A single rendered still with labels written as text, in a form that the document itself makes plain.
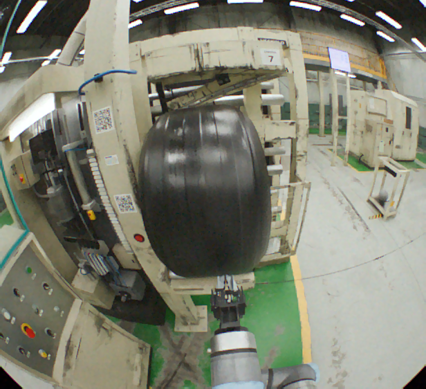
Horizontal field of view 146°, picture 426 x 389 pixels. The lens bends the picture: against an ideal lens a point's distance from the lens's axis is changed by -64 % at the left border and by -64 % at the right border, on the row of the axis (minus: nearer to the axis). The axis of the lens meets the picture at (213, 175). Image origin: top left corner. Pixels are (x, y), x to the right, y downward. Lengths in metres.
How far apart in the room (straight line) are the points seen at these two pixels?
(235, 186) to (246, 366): 0.35
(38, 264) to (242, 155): 0.77
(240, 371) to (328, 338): 1.37
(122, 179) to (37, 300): 0.60
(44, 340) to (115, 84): 0.95
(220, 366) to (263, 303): 1.34
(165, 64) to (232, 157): 0.54
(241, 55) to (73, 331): 1.33
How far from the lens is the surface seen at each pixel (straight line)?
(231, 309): 0.41
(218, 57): 0.78
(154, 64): 0.80
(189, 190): 0.35
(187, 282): 0.77
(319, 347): 1.63
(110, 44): 0.61
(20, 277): 0.73
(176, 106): 0.89
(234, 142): 0.38
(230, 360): 0.35
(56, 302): 0.83
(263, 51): 0.82
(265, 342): 1.53
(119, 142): 0.56
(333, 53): 4.51
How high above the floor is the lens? 1.50
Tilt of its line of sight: 23 degrees down
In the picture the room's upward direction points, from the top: 6 degrees counter-clockwise
